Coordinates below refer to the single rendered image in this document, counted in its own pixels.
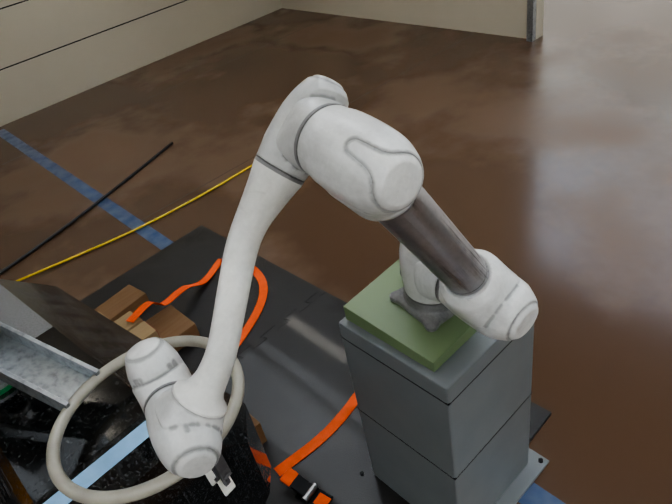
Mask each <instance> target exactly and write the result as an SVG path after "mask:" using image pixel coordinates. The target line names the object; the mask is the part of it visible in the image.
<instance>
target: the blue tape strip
mask: <svg viewBox="0 0 672 504"><path fill-rule="evenodd" d="M148 437H149V435H148V431H147V426H146V421H144V422H143V423H142V424H141V425H139V426H138V427H137V428H136V429H134V430H133V431H132V432H131V433H129V434H128V435H127V436H126V437H125V438H123V439H122V440H121V441H120V442H118V443H117V444H116V445H115V446H113V447H112V448H111V449H110V450H108V451H107V452H106V453H105V454H104V455H102V456H101V457H100V458H99V459H97V460H96V461H95V462H94V463H92V464H91V465H90V466H89V467H87V468H86V469H85V470H84V471H83V472H81V473H80V474H79V475H78V476H76V477H75V478H74V479H73V480H72V481H73V482H74V483H76V484H77V485H79V486H81V487H84V488H88V487H89V486H90V485H91V484H93V483H94V482H95V481H96V480H97V479H99V478H100V477H101V476H102V475H103V474H105V473H106V472H107V471H108V470H109V469H111V468H112V467H113V466H114V465H116V464H117V463H118V462H119V461H120V460H122V459H123V458H124V457H125V456H126V455H128V454H129V453H130V452H131V451H132V450H134V449H135V448H136V447H137V446H138V445H140V444H141V443H142V442H143V441H144V440H146V439H147V438H148ZM71 501H72V499H70V498H68V497H66V496H65V495H64V494H62V493H61V492H60V491H58V492H57V493H55V494H54V495H53V496H52V497H50V498H49V499H48V500H47V501H45V502H44V503H43V504H68V503H70V502H71Z"/></svg>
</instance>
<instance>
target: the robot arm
mask: <svg viewBox="0 0 672 504"><path fill-rule="evenodd" d="M348 106H349V102H348V97H347V94H346V92H345V91H344V89H343V87H342V86H341V85H340V84H339V83H337V82H336V81H334V80H332V79H330V78H328V77H325V76H322V75H313V76H310V77H308V78H306V79H305V80H304V81H302V82H301V83H300V84H299V85H298V86H297V87H296V88H295V89H294V90H293V91H292V92H291V93H290V94H289V95H288V96H287V98H286V99H285V100H284V102H283V103H282V105H281V106H280V108H279V109H278V111H277V113H276V114H275V116H274V118H273V119H272V121H271V123H270V125H269V127H268V128H267V130H266V132H265V134H264V137H263V139H262V142H261V145H260V147H259V149H258V152H257V154H256V156H255V159H254V161H253V164H252V168H251V171H250V174H249V178H248V181H247V183H246V186H245V189H244V192H243V195H242V197H241V200H240V203H239V205H238V208H237V211H236V213H235V216H234V219H233V222H232V224H231V227H230V231H229V234H228V237H227V241H226V244H225V249H224V253H223V258H222V263H221V269H220V275H219V281H218V287H217V293H216V299H215V304H214V310H213V316H212V322H211V328H210V334H209V339H208V343H207V347H206V350H205V353H204V356H203V358H202V361H201V363H200V365H199V367H198V369H197V370H196V372H195V373H194V374H193V375H191V373H190V371H189V369H188V367H187V366H186V364H185V363H184V361H183V360H182V358H181V357H180V355H179V354H178V352H177V351H176V350H175V349H174V348H173V347H172V346H171V345H170V344H169V343H168V342H166V341H165V340H163V339H162V338H159V337H152V338H147V339H144V340H142V341H140V342H138V343H136V344H135V345H134V346H133V347H132V348H131V349H130V350H129V351H128V352H127V354H126V356H125V369H126V374H127V378H128V380H129V382H130V384H131V386H132V388H133V389H132V391H133V394H134V395H135V397H136V399H137V401H138V402H139V404H140V406H141V408H142V411H143V413H144V415H145V418H146V426H147V431H148V435H149V438H150V440H151V443H152V446H153V448H154V450H155V452H156V454H157V456H158V458H159V460H160V461H161V463H162V464H163V465H164V466H165V468H166V469H167V470H169V471H170V472H171V473H172V474H174V475H178V476H180V477H184V478H197V477H200V476H203V475H206V477H207V479H208V480H209V482H210V484H211V485H212V486H214V485H215V484H216V483H218V485H219V487H220V488H221V490H222V492H223V493H224V495H225V496H228V494H229V493H230V492H231V491H232V490H233V489H234V488H235V487H236V486H235V484H234V482H233V480H232V479H231V477H230V475H231V474H232V472H231V470H230V468H229V466H228V465H227V463H226V461H225V459H224V457H223V455H222V453H221V450H222V437H221V435H222V433H223V422H224V418H225V413H226V411H227V404H226V402H225V400H224V392H225V389H226V386H227V384H228V381H229V378H230V376H231V373H232V370H233V367H234V364H235V360H236V357H237V353H238V348H239V344H240V339H241V334H242V329H243V323H244V318H245V313H246V308H247V303H248V298H249V293H250V287H251V282H252V277H253V272H254V267H255V262H256V258H257V254H258V251H259V248H260V245H261V242H262V240H263V237H264V235H265V233H266V231H267V230H268V228H269V226H270V225H271V223H272V222H273V221H274V219H275V218H276V217H277V215H278V214H279V213H280V211H281V210H282V209H283V208H284V206H285V205H286V204H287V203H288V201H289V200H290V199H291V198H292V197H293V196H294V195H295V193H296V192H297V191H298V190H299V189H300V188H301V186H302V185H303V183H304V182H305V180H306V179H307V178H308V176H311V178H312V179H313V180H314V181H315V182H316V183H318V184H319V185H320V186H321V187H323V188H324V189H325V190H326V191H327V192H328V193H329V194H330V195H331V196H333V197H334V198H335V199H337V200H338V201H340V202H341V203H342V204H344V205H345V206H347V207H348V208H350V209H351V210H352V211H354V212H355V213H357V214H358V215H359V216H361V217H363V218H365V219H367V220H370V221H379V222H380V223H381V224H382V225H383V226H384V227H385V228H386V229H387V230H388V231H389V232H390V233H391V234H392V235H393V236H394V237H395V238H396V239H397V240H399V241H400V246H399V261H400V275H401V276H402V280H403V284H404V286H403V287H402V288H400V289H398V290H396V291H393V292H392V293H391V294H390V300H391V301H392V302H394V303H396V304H398V305H400V306H401V307H402V308H404V309H405V310H406V311H407V312H408V313H410V314H411V315H412V316H413V317H415V318H416V319H417V320H418V321H419V322H421V323H422V324H423V325H424V327H425V329H426V330H427V331H428V332H435V331H436V330H437V329H438V328H439V327H440V325H441V324H443V323H444V322H445V321H447V320H448V319H450V318H451V317H452V316H454V315H456V316H457V317H458V318H460V319H461V320H462V321H463V322H465V323H466V324H468V325H469V326H471V327H472V328H473V329H475V330H477V331H478V332H480V333H481V334H483V335H485V336H487V337H489V338H492V339H497V340H503V341H511V340H514V339H519V338H520V337H522V336H523V335H525V334H526V333H527V332H528V331H529V329H530V328H531V327H532V325H533V324H534V322H535V320H536V318H537V316H538V301H537V299H536V297H535V295H534V293H533V291H532V290H531V288H530V286H529V285H528V284H527V283H526V282H525V281H523V280H522V279H521V278H519V277H518V276H517V275H516V274H515V273H514V272H512V271H511V270H510V269H509V268H508V267H507V266H506V265H504V264H503V263H502V262H501V261H500V260H499V259H498V258H497V257H496V256H494V255H493V254H492V253H490V252H488V251H485V250H481V249H474V248H473V247H472V245H471V244H470V243H469V242H468V241H467V239H466V238H465V237H464V236H463V235H462V233H461V232H460V231H459V230H458V229H457V227H456V226H455V225H454V224H453V223H452V221H451V220H450V219H449V218H448V217H447V215H446V214H445V213H444V212H443V211H442V209H441V208H440V207H439V206H438V205H437V203H436V202H435V201H434V200H433V199H432V197H431V196H430V195H429V194H428V193H427V192H426V190H425V189H424V188H423V187H422V184H423V180H424V168H423V164H422V161H421V159H420V156H419V154H418V153H417V151H416V149H415V148H414V146H413V145H412V144H411V143H410V141H409V140H408V139H407V138H406V137H405V136H403V135H402V134H401V133H399V132H398V131H396V130H395V129H393V128H392V127H390V126H389V125H387V124H385V123H383V122H382V121H380V120H378V119H376V118H374V117H372V116H370V115H368V114H366V113H363V112H361V111H358V110H356V109H352V108H348Z"/></svg>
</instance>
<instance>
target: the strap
mask: <svg viewBox="0 0 672 504"><path fill-rule="evenodd" d="M221 263H222V259H217V261H216V262H215V263H214V265H213V266H212V268H211V269H210V270H209V272H208V273H207V274H206V275H205V277H204V278H203V279H202V280H200V281H199V282H197V283H194V284H190V285H184V286H182V287H180V288H178V289H177V290H176V291H175V292H173V293H172V294H171V295H170V296H169V297H168V298H166V299H165V300H164V301H162V302H161V303H157V302H150V301H147V302H145V303H143V304H142V305H141V306H140V307H139V308H138V309H137V310H136V311H135V312H134V313H133V314H132V315H131V316H130V317H129V318H128V319H127V320H126V321H128V322H132V323H133V322H134V321H135V320H136V319H137V318H138V317H139V316H140V315H141V314H142V313H143V312H144V311H145V310H146V309H147V308H148V307H149V306H150V305H152V304H155V305H163V306H165V305H168V304H169V303H171V302H172V301H173V300H174V299H176V298H177V297H178V296H179V295H180V294H181V293H182V292H184V291H185V290H187V289H188V288H190V287H192V286H198V285H202V284H205V283H206V282H208V281H209V280H210V279H211V278H212V276H213V275H214V274H215V273H216V271H217V270H218V268H219V267H220V265H221ZM253 275H254V276H255V278H256V279H257V281H258V284H259V297H258V301H257V304H256V306H255V308H254V310H253V312H252V314H251V316H250V318H249V320H248V321H247V323H246V324H245V326H244V328H243V329H242V334H241V339H240V344H239V346H240V345H241V344H242V342H243V341H244V340H245V338H246V337H247V335H248V334H249V332H250V331H251V329H252V328H253V326H254V324H255V323H256V321H257V319H258V317H259V316H260V314H261V312H262V309H263V307H264V305H265V302H266V298H267V293H268V286H267V281H266V278H265V276H264V275H263V273H262V272H261V271H260V270H259V269H258V268H257V267H256V266H255V267H254V272H253ZM357 405H358V404H357V400H356V395H355V392H354V393H353V395H352V396H351V398H350V399H349V400H348V402H347V403H346V404H345V406H344V407H343V408H342V409H341V411H340V412H339V413H338V414H337V415H336V416H335V418H334V419H333V420H332V421H331V422H330V423H329V424H328V425H327V426H326V427H325V428H324V429H323V430H322V431H321V432H320V433H319V434H318V435H316V436H315V437H314V438H313V439H312V440H311V441H309V442H308V443H307V444H306V445H304V446H303V447H302V448H300V449H299V450H298V451H296V452H295V453H294V454H292V455H291V456H290V457H288V458H287V459H286V460H284V461H283V462H282V463H280V464H279V465H278V466H276V467H275V468H274V470H275V471H276V472H277V473H278V475H279V476H281V475H283V474H284V473H285V472H286V470H287V469H288V468H289V467H290V468H292V467H293V466H295V465H296V464H297V463H299V462H300V461H301V460H303V459H304V458H305V457H307V456H308V455H309V454H311V453H312V452H313V451H314V450H316V449H317V448H318V447H319V446H320V445H321V444H323V443H324V442H325V441H326V440H327V439H328V438H329V437H330V436H331V435H332V434H333V433H334V432H335V431H336V430H337V429H338V428H339V427H340V426H341V425H342V424H343V422H344V421H345V420H346V419H347V418H348V416H349V415H350V414H351V413H352V411H353V410H354V409H355V408H356V406H357Z"/></svg>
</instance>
